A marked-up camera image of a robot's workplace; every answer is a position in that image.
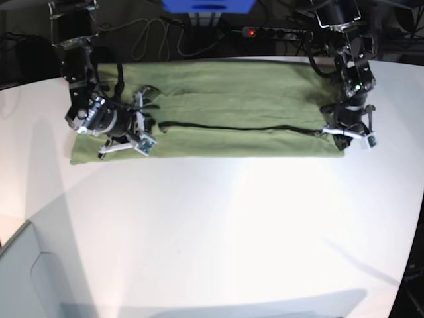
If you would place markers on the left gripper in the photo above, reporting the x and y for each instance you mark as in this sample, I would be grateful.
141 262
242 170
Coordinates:
346 122

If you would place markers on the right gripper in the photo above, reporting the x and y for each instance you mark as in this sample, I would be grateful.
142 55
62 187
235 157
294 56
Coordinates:
129 121

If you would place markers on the green T-shirt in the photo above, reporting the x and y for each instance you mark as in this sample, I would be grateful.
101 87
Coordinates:
235 109

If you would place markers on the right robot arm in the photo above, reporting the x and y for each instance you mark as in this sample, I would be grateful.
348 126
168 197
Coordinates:
92 112

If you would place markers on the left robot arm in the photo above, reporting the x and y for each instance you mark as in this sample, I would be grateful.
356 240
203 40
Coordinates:
344 43

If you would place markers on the blue box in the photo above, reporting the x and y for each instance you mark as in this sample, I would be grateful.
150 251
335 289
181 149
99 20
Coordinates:
208 6

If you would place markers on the black power strip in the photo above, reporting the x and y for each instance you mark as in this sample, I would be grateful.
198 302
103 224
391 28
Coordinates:
281 34

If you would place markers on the grey cabinet corner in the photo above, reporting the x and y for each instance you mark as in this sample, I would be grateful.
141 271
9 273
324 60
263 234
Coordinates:
27 285

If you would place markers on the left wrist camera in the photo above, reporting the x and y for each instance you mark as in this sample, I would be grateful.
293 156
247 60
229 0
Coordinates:
369 141

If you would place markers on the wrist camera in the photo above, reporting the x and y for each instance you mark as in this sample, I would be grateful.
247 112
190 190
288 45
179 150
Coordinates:
369 141
144 143

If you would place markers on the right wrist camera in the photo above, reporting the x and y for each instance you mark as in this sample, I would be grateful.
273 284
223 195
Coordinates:
144 143

